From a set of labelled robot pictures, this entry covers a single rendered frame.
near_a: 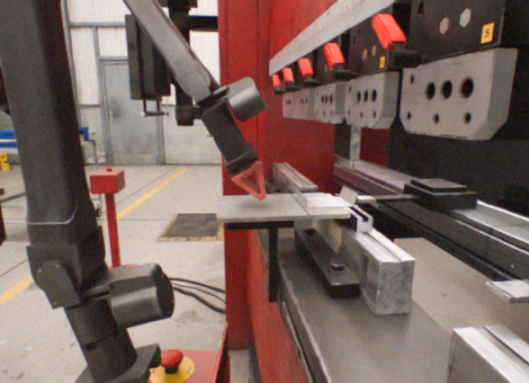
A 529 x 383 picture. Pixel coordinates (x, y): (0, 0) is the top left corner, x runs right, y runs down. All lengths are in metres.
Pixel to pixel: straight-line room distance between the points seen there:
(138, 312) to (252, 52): 1.31
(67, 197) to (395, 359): 0.46
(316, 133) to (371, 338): 1.20
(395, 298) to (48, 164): 0.52
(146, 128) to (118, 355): 7.68
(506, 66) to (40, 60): 0.43
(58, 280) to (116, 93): 7.90
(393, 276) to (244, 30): 1.25
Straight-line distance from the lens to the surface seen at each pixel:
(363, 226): 0.71
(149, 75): 1.78
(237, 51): 1.61
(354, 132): 0.74
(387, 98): 0.54
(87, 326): 0.51
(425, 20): 0.48
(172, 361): 0.65
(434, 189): 0.86
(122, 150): 8.35
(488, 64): 0.38
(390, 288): 0.62
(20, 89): 0.45
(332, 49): 0.67
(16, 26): 0.45
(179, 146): 7.99
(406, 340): 0.60
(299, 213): 0.71
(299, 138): 1.64
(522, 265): 0.76
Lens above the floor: 1.20
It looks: 13 degrees down
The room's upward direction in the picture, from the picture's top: straight up
